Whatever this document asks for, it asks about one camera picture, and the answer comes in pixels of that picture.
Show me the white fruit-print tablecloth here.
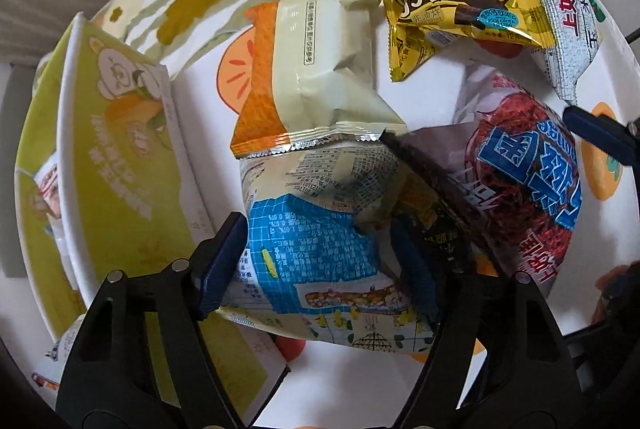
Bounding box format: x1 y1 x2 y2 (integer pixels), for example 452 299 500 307
165 0 640 429

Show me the black snack packet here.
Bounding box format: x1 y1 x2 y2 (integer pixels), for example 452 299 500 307
380 131 482 277

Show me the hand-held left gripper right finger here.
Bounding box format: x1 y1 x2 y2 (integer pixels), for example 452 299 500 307
390 216 583 429

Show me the green cardboard box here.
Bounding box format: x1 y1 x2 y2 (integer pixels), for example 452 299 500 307
15 11 292 425

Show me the blue white grid snack packet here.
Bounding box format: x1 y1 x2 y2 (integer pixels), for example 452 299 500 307
220 136 437 355

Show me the red blue snack packet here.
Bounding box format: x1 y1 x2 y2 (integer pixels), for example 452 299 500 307
415 64 583 301

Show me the light blue snack packet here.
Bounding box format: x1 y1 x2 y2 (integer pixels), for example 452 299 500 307
31 319 86 392

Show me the white red-label snack packet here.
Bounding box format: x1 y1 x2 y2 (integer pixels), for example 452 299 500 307
505 0 607 106

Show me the pink white snack packet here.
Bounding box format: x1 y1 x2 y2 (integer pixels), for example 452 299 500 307
34 154 67 231

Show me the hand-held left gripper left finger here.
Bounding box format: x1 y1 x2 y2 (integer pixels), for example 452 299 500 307
55 211 251 429

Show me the cream orange snack packet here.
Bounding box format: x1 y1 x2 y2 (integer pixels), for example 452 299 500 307
231 0 408 160

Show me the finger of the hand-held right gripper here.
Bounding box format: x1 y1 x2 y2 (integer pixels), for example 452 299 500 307
562 105 640 166

